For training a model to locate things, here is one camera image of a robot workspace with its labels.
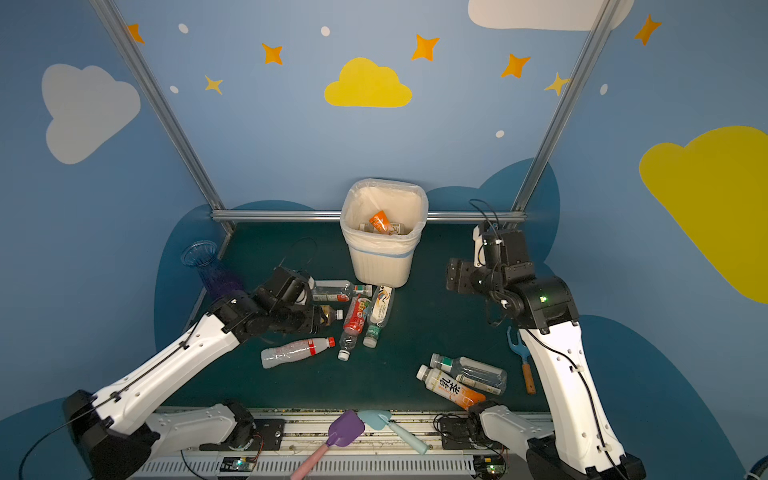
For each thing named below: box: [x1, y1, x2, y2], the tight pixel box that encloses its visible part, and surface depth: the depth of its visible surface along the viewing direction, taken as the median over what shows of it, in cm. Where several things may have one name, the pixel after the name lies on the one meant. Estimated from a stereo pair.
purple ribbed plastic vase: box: [181, 240, 247, 299], surface depth 90 cm
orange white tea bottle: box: [368, 210, 391, 234], surface depth 98 cm
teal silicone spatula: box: [358, 410, 430, 455], surface depth 77 cm
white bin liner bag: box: [340, 178, 429, 258], surface depth 95 cm
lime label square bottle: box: [359, 218, 405, 235], surface depth 98 cm
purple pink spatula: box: [291, 410, 365, 480], surface depth 75 cm
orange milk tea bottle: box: [416, 365, 486, 411], surface depth 80 cm
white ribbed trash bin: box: [339, 178, 428, 288], surface depth 97 cm
